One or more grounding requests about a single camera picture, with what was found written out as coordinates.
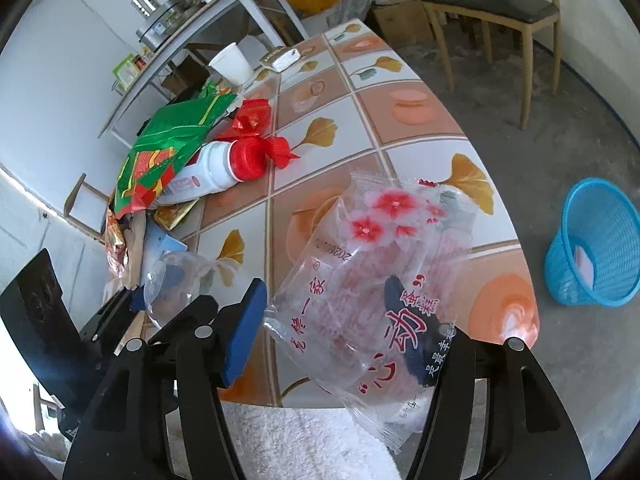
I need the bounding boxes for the patterned tablecloth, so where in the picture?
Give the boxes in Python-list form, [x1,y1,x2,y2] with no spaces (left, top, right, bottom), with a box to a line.
[127,17,541,408]

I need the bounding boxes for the clear red-flowered plastic wrapper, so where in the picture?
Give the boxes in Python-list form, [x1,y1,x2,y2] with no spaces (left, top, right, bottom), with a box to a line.
[263,172,478,456]

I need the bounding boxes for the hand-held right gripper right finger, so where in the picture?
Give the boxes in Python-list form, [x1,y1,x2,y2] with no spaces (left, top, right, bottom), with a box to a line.
[384,275,593,480]

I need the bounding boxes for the shiny orange foil wrapper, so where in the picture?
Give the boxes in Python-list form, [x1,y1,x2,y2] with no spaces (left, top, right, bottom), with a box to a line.
[104,207,132,281]

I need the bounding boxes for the clear plastic container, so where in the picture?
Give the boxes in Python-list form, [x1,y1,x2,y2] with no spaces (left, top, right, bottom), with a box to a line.
[142,252,226,328]

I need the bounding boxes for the green seasoning packet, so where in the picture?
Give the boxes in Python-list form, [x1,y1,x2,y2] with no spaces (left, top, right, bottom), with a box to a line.
[114,54,138,88]

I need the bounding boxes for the white paper cup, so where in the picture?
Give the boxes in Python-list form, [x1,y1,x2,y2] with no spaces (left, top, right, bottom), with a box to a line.
[208,42,254,86]

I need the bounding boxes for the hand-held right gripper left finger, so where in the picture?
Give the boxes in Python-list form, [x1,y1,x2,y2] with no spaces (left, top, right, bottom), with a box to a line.
[62,277,268,480]

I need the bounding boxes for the small white brown packet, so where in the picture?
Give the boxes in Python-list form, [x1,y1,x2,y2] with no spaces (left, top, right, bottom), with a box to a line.
[260,47,301,72]

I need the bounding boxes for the grey clear plastic bag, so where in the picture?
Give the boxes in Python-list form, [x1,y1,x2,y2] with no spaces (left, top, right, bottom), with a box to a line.
[340,0,376,28]

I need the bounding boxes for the white-framed shelf table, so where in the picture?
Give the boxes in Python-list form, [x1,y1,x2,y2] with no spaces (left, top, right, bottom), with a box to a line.
[97,0,308,148]

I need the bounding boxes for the metal pot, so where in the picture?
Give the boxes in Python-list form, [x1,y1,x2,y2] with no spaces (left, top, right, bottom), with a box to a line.
[136,0,201,46]

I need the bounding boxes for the green snack bag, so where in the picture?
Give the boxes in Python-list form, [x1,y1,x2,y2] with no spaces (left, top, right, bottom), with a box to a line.
[114,85,241,218]

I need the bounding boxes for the red plastic wrapper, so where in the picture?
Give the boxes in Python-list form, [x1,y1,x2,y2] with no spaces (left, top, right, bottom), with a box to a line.
[212,99,301,168]

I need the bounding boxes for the wooden chair with dark seat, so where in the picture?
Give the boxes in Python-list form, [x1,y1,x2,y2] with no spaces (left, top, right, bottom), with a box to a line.
[421,0,561,131]

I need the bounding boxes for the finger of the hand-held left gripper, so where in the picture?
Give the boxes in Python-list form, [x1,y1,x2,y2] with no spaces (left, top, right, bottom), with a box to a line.
[77,285,151,358]

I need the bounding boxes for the orange snack packet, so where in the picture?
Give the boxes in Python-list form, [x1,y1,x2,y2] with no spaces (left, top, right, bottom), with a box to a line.
[152,200,201,231]

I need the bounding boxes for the white bottle with red cap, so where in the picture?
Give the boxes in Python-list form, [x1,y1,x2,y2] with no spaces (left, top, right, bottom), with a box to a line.
[155,137,268,206]

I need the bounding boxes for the pale pink wrapper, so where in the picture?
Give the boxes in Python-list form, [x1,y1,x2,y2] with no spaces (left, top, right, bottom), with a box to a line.
[572,245,596,286]

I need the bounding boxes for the blue plastic basket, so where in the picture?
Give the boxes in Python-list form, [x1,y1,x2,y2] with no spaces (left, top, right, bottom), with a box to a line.
[544,177,640,308]

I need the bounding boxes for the white box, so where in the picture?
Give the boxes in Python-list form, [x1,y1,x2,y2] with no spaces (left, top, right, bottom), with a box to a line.
[302,10,346,41]

